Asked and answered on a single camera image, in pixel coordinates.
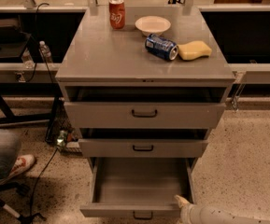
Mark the grey metal drawer cabinet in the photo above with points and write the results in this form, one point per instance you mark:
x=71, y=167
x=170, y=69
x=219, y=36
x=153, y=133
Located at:
x=107, y=65

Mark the grey middle drawer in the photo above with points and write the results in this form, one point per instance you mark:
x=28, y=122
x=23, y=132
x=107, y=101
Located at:
x=142, y=148

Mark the white bowl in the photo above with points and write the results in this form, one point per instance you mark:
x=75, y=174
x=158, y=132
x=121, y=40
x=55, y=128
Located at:
x=152, y=25

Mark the blue soda can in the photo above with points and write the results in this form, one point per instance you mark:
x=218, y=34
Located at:
x=161, y=47

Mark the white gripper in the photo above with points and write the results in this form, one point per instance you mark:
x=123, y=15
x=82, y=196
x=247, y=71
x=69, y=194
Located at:
x=192, y=212

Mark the clear plastic water bottle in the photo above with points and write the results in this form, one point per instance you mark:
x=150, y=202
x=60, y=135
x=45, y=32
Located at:
x=45, y=52

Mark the grey top drawer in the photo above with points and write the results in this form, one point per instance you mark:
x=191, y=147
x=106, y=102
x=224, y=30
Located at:
x=144, y=115

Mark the grey bottom drawer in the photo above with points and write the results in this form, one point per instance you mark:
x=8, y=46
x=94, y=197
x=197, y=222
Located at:
x=141, y=188

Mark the grey drawer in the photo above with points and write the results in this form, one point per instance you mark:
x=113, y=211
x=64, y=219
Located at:
x=144, y=115
x=142, y=148
x=141, y=188

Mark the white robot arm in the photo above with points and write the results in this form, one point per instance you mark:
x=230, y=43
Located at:
x=205, y=214

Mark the black side table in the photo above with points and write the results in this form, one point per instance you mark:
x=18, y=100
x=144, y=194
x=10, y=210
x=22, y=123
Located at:
x=23, y=73

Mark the yellow sponge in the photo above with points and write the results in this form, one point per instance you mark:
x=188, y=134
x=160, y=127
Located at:
x=194, y=50

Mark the white orange sneaker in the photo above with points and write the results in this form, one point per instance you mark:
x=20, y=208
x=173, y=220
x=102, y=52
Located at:
x=21, y=165

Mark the blue jeans leg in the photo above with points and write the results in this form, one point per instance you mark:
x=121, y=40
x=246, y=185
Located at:
x=10, y=145

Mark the red cola can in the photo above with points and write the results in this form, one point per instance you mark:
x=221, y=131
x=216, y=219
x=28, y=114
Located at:
x=117, y=13

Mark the green bottle on floor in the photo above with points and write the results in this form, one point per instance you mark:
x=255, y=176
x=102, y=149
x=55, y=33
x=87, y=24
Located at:
x=62, y=138

